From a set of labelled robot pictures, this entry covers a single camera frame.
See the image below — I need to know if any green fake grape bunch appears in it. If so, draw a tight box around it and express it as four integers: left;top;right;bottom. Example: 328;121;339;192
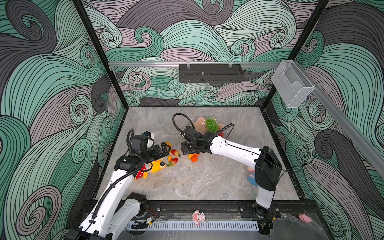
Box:
206;117;220;133

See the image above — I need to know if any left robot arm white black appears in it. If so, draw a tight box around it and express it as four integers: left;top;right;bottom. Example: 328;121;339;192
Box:
65;129;171;240

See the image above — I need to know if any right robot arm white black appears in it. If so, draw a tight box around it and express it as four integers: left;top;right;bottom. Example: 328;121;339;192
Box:
172;113;303;219

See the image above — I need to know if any orange fake tangerine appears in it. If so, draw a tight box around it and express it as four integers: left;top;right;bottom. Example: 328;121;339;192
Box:
190;155;198;162

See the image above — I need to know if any pale fake strawberry upper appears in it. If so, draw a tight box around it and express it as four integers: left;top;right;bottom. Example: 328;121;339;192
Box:
171;149;181;158

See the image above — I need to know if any pale fake strawberry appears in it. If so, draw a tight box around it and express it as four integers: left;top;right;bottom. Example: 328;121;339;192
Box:
167;158;179;167
171;149;181;158

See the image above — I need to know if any pale fake strawberry lower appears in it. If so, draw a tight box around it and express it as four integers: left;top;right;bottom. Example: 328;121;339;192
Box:
167;158;179;167

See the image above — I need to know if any pink boy plush doll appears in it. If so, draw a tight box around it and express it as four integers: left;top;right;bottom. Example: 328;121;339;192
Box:
247;167;258;187

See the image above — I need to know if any pink pig figurine centre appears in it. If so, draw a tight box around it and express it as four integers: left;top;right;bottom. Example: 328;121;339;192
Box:
193;210;206;226

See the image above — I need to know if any pink pig figurine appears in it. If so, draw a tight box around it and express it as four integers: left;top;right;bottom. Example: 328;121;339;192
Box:
193;210;206;226
299;214;313;223

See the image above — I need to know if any pink pig figurine right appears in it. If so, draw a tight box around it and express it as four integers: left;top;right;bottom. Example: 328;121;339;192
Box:
299;214;313;223

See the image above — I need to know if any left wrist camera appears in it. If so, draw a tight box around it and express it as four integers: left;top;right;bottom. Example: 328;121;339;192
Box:
131;131;155;152

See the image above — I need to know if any black wall tray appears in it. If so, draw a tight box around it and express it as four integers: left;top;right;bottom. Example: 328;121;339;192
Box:
179;65;244;85

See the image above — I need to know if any white slotted cable duct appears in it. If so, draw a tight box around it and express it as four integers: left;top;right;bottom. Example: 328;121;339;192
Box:
139;221;259;232

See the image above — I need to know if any aluminium rail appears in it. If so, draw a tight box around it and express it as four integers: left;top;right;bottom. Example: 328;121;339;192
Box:
108;61;280;69

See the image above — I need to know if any clear acrylic wall box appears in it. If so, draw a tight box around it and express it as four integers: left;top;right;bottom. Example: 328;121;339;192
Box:
271;60;315;109

